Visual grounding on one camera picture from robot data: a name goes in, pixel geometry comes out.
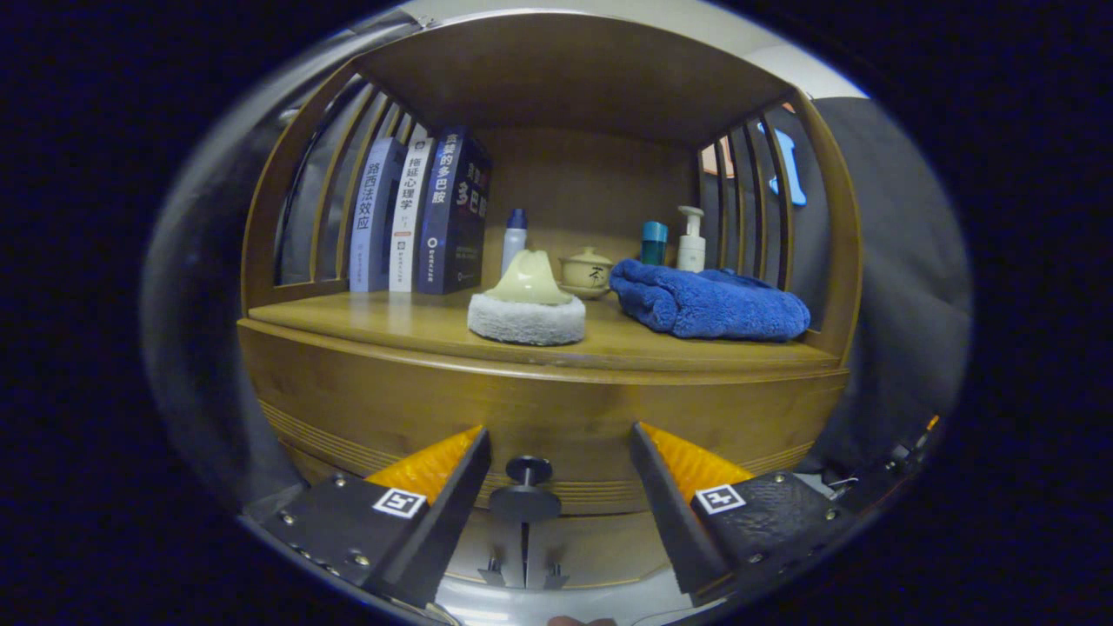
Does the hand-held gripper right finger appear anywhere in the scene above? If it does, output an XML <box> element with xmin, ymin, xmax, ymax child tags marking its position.
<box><xmin>630</xmin><ymin>422</ymin><xmax>857</xmax><ymax>607</ymax></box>

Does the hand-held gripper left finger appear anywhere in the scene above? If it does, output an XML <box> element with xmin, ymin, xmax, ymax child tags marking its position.
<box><xmin>261</xmin><ymin>426</ymin><xmax>492</xmax><ymax>609</ymax></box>

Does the wooden drawer with black knob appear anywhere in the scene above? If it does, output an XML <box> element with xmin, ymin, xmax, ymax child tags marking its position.
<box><xmin>237</xmin><ymin>318</ymin><xmax>851</xmax><ymax>523</ymax></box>

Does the pale green scrub brush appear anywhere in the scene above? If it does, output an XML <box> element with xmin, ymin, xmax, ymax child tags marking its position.
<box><xmin>467</xmin><ymin>250</ymin><xmax>588</xmax><ymax>347</ymax></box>

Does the wooden cabinet door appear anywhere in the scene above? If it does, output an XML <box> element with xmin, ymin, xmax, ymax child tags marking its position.
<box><xmin>448</xmin><ymin>513</ymin><xmax>527</xmax><ymax>588</ymax></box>
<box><xmin>528</xmin><ymin>513</ymin><xmax>670</xmax><ymax>588</ymax></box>

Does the wooden countertop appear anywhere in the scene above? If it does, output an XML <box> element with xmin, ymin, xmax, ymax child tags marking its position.
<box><xmin>248</xmin><ymin>287</ymin><xmax>843</xmax><ymax>375</ymax></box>

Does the wooden cabinet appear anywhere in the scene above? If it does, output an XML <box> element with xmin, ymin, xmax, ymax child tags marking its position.
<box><xmin>237</xmin><ymin>10</ymin><xmax>863</xmax><ymax>592</ymax></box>

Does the blue towel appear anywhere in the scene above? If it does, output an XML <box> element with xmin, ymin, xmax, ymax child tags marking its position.
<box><xmin>609</xmin><ymin>259</ymin><xmax>811</xmax><ymax>342</ymax></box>

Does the beige lidded tea cup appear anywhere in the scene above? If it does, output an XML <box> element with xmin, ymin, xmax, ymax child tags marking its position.
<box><xmin>557</xmin><ymin>247</ymin><xmax>616</xmax><ymax>301</ymax></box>

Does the white pump bottle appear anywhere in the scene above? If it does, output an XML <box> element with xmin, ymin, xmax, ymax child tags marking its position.
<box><xmin>676</xmin><ymin>205</ymin><xmax>707</xmax><ymax>274</ymax></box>

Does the white bottle with blue cap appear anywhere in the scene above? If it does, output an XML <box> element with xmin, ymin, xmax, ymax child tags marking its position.
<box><xmin>501</xmin><ymin>208</ymin><xmax>529</xmax><ymax>279</ymax></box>

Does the white book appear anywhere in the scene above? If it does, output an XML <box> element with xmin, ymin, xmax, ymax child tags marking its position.
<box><xmin>388</xmin><ymin>135</ymin><xmax>436</xmax><ymax>293</ymax></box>

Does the dark blue book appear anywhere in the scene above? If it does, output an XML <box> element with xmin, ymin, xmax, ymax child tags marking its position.
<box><xmin>416</xmin><ymin>127</ymin><xmax>493</xmax><ymax>296</ymax></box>

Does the pale blue book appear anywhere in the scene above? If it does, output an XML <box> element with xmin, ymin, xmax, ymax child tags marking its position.
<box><xmin>349</xmin><ymin>137</ymin><xmax>408</xmax><ymax>293</ymax></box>

